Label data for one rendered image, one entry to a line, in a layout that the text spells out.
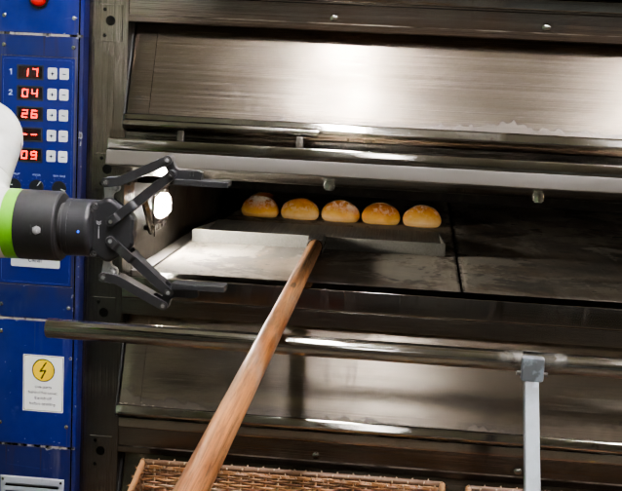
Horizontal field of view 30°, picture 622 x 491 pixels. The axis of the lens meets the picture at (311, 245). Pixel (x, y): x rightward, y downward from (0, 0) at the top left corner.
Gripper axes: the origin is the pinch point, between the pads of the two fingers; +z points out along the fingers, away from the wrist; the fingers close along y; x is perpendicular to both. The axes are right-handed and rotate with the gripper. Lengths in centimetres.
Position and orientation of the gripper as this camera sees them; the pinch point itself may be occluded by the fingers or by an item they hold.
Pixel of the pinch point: (219, 236)
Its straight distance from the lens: 153.4
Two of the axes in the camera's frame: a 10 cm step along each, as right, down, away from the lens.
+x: -0.9, 1.5, -9.9
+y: -0.5, 9.9, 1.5
